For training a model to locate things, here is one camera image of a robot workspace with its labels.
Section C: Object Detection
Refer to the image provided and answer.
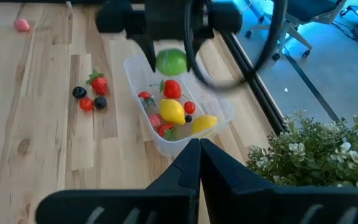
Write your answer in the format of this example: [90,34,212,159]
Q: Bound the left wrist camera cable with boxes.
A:
[183,0,288,93]

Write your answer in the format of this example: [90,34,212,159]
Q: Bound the green lime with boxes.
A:
[155,48,188,77]

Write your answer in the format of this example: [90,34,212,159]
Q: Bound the pink round fruit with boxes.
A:
[149,113,164,129]

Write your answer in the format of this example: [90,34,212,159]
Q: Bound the yellow lemon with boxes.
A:
[191,114,219,136]
[158,98,186,126]

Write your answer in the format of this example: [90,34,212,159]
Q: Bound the red cherry with stem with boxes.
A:
[181,95,197,115]

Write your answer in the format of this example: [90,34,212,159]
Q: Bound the potted green plant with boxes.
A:
[246,108,358,188]

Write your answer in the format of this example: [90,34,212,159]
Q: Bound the leafy red strawberry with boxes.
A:
[85,68,109,96]

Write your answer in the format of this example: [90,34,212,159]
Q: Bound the small pink fruit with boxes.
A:
[13,17,31,32]

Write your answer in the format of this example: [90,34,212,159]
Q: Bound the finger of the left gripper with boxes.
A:
[135,34,158,73]
[187,32,199,71]

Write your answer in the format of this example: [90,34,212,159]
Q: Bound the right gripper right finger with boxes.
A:
[201,139,358,224]

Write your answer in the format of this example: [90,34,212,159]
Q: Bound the dark office chair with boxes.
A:
[244,0,348,62]

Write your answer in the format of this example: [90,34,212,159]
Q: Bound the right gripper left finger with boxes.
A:
[35,138,201,224]

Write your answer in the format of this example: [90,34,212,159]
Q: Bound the black aluminium table frame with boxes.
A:
[221,30,287,135]

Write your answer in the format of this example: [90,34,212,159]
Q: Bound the red cherry tomato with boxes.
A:
[78,96,94,111]

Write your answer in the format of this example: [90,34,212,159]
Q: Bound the clear plastic tupperware container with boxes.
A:
[123,54,235,158]

